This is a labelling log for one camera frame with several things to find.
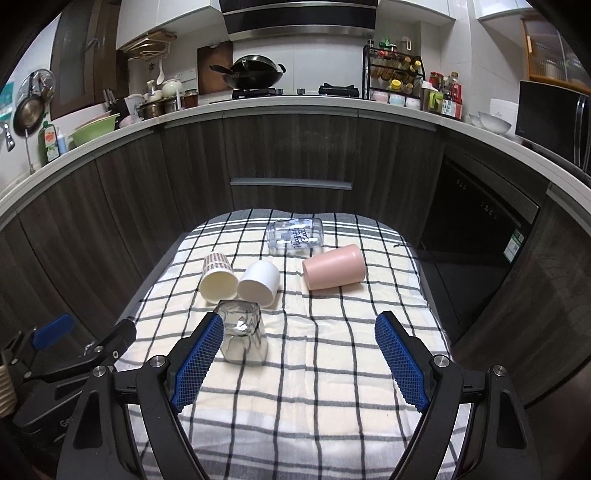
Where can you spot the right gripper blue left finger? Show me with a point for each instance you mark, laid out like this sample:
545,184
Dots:
99,442

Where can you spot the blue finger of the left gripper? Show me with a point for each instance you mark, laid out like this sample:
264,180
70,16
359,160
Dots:
53,331
105,352

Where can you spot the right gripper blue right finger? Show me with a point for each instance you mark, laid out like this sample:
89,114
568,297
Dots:
498,444

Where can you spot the smoky square glass cup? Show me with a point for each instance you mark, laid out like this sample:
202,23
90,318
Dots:
244,338

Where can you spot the cream cup with red pattern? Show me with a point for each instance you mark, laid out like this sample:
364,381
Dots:
218,280

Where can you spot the white plain cup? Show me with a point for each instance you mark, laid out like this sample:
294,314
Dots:
259,283

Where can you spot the clear printed glass cup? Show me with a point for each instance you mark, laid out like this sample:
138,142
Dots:
295,235

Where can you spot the pink plastic cup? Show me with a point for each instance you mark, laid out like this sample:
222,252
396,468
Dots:
340,267

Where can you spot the green dish soap bottle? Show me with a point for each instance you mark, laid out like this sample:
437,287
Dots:
50,142

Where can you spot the checkered white black cloth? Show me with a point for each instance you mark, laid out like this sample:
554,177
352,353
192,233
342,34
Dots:
324,404

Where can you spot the green plastic basin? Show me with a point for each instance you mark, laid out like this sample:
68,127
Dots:
93,129

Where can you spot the hanging frying pan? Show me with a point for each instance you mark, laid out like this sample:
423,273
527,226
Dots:
29,112

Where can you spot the black built-in dishwasher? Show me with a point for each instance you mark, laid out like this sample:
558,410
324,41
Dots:
476,226

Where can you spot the white teapot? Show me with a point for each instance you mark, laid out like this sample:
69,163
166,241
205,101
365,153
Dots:
171,88

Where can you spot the gas stove burner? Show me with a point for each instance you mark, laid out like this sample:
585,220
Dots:
254,93

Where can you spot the black wok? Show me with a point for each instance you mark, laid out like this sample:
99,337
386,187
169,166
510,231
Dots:
251,72

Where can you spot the white bowl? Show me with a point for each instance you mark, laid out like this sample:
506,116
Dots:
494,124

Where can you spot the black microwave oven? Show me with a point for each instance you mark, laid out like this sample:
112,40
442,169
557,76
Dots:
556,119

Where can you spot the black range hood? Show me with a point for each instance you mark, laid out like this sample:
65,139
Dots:
253,19

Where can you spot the red sauce bottle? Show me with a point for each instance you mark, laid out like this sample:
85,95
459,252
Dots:
456,90

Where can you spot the black spice rack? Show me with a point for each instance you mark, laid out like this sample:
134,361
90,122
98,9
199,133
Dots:
385,69

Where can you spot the grey drawer handle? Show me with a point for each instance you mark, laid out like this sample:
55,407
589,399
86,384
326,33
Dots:
291,183

